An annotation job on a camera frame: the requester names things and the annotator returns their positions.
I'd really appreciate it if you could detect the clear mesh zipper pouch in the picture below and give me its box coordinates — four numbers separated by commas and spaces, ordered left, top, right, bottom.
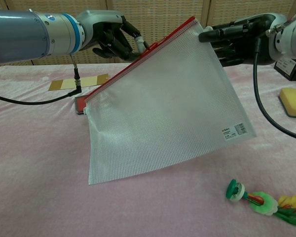
84, 16, 258, 186

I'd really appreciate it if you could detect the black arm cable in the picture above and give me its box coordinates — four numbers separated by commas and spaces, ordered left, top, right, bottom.
253, 17, 296, 143
0, 54, 82, 106

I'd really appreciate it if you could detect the black cardboard box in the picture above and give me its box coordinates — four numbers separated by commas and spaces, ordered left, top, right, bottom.
273, 59, 296, 81

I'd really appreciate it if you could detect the red ink stamp pad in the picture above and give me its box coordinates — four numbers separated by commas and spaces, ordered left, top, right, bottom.
74, 92, 89, 116

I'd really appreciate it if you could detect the pink velvet tablecloth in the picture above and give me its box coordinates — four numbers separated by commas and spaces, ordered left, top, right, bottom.
0, 63, 296, 237

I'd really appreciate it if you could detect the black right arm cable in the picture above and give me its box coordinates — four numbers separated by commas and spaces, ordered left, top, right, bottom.
253, 17, 296, 143

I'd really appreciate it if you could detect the colourful feather shuttlecock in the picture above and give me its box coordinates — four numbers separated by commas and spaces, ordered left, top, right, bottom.
224, 178, 296, 227

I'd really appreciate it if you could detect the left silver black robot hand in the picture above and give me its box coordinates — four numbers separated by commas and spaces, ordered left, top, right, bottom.
75, 9, 150, 61

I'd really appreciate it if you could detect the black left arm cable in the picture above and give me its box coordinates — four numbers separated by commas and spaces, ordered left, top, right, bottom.
0, 54, 82, 106

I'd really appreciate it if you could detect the woven bamboo folding screen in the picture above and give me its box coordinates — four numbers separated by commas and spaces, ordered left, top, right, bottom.
0, 0, 296, 71

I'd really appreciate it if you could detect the yellow sponge block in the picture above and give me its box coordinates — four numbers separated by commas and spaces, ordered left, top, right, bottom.
278, 87, 296, 119

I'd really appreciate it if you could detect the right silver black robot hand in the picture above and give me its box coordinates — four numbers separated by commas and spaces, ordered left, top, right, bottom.
198, 13, 287, 67

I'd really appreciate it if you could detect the gold cream tasselled bookmark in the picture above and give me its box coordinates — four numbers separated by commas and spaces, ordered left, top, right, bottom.
48, 73, 111, 91

